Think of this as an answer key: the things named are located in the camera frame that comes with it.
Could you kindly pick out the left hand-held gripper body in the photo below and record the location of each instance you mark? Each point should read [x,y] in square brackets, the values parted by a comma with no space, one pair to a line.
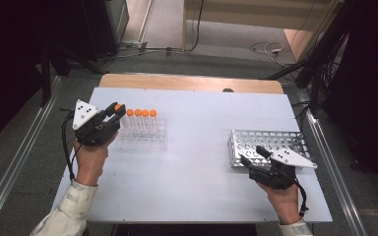
[83,114]

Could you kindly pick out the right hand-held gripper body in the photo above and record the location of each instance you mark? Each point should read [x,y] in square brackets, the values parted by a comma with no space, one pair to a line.
[292,159]

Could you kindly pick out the orange-capped test tube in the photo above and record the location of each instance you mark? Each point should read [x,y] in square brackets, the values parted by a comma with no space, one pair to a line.
[145,113]
[130,112]
[138,112]
[118,106]
[153,113]

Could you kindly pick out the perforated metal tube rack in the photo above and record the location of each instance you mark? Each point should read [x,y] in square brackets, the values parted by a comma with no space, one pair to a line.
[242,139]

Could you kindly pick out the clear plastic tube rack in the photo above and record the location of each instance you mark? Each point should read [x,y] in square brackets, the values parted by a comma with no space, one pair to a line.
[144,141]

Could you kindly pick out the person's right hand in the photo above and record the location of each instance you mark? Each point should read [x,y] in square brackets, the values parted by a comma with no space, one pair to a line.
[285,205]

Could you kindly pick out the person's left hand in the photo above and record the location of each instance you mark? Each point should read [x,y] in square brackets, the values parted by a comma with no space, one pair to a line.
[90,164]

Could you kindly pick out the black metal stand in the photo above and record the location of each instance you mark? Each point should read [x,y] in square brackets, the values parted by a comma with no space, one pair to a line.
[46,78]

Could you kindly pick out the grey power strip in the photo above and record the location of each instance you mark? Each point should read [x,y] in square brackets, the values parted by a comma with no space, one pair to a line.
[134,44]

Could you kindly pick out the black tripod stand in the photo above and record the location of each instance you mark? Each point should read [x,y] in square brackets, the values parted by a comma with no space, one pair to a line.
[315,82]

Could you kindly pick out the dark cabinet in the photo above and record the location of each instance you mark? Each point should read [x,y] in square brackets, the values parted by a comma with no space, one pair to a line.
[101,26]

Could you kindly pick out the dark curtain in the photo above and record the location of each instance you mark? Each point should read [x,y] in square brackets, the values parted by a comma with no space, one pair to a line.
[370,82]
[10,65]

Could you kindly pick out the light wooden furniture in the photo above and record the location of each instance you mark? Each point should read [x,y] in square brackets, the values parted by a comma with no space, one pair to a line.
[259,13]

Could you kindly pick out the aluminium floor rail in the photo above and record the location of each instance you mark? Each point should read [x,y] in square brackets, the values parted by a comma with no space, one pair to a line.
[19,157]
[328,183]

